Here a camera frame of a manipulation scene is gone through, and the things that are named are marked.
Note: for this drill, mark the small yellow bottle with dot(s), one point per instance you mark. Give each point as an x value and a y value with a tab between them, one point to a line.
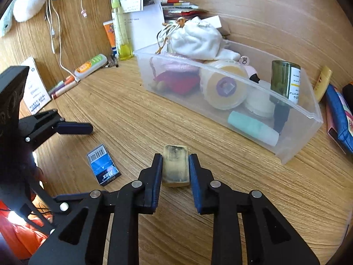
322	84

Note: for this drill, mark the blue staples box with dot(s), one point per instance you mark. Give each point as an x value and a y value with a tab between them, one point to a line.
103	165

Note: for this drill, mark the brown cardboard box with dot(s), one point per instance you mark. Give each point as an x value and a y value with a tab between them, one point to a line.
225	29

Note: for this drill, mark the white printed box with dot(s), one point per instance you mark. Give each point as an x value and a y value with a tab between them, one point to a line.
35	88

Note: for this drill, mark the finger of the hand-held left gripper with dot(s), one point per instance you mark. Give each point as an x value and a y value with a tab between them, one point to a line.
71	198
77	128

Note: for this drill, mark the cream plastic jar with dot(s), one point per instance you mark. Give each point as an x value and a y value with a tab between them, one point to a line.
223	88

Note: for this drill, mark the pink mesh pouch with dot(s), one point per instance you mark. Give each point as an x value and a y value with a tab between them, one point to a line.
176	65

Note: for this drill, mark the stack of booklets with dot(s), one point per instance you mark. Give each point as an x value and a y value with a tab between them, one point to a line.
179	5

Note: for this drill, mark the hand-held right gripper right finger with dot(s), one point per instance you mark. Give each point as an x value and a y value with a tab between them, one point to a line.
194	190

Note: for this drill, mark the dark green glass bottle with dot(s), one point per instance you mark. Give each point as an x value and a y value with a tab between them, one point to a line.
281	80

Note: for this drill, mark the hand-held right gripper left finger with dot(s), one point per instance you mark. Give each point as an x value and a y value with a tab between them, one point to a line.
157	187

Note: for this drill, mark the orange marker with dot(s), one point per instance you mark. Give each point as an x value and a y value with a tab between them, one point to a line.
69	84

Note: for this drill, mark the beige horn block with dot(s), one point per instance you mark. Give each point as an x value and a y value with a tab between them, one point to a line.
176	168

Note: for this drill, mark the white round lid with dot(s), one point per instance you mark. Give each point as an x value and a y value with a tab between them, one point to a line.
260	103

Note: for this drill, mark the dark metal clips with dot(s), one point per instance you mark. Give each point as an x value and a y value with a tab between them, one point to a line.
113	60

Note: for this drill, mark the mint green tube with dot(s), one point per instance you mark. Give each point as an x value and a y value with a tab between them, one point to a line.
251	128

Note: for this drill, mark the blue zip pouch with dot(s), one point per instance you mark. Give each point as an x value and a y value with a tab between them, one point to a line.
339	116

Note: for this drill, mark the pink case with round tag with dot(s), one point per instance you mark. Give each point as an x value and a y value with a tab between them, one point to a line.
252	73

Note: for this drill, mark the beige and red lip balm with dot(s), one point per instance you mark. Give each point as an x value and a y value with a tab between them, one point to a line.
63	92

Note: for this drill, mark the clear plastic storage box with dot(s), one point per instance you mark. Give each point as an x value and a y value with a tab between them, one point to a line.
297	140

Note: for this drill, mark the yellow spray bottle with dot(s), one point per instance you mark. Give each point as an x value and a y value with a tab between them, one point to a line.
121	38

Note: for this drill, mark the red pouch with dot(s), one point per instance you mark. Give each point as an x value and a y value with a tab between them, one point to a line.
182	84

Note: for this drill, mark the purple pen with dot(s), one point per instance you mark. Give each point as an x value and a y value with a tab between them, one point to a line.
55	87

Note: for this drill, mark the black and orange round case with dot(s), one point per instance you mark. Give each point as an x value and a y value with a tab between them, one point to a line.
348	92

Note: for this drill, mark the white folded paper sheet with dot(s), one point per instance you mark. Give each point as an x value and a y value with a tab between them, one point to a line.
143	24

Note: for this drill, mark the orange cloth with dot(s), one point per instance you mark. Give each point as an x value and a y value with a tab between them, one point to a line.
22	234

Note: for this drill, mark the pale green cloth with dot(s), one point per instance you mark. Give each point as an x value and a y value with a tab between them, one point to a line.
5	22

